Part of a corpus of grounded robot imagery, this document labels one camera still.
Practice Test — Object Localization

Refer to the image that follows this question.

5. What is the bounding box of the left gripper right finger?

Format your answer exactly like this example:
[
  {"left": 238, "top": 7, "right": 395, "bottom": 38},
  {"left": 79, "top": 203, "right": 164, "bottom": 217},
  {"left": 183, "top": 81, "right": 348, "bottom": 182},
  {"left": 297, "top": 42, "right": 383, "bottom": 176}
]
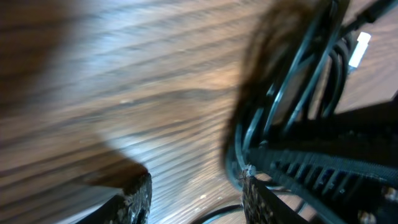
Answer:
[{"left": 241, "top": 166, "right": 309, "bottom": 224}]

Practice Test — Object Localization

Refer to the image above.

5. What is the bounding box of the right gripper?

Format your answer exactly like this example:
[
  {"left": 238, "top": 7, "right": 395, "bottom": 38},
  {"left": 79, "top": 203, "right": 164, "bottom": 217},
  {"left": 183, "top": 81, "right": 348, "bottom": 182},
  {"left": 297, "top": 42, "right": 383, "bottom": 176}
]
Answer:
[{"left": 248, "top": 95, "right": 397, "bottom": 223}]

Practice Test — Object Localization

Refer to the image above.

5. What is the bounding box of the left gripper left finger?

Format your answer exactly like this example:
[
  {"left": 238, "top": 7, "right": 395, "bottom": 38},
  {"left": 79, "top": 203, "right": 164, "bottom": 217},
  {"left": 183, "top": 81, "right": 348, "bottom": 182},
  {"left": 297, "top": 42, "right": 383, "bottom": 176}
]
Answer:
[{"left": 77, "top": 172, "right": 152, "bottom": 224}]

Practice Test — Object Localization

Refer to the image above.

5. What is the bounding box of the black cable with barrel plug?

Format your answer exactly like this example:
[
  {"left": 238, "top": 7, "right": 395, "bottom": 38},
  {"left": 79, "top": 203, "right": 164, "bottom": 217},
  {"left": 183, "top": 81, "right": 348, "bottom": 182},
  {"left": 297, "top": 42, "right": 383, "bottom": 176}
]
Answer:
[{"left": 223, "top": 0, "right": 352, "bottom": 194}]

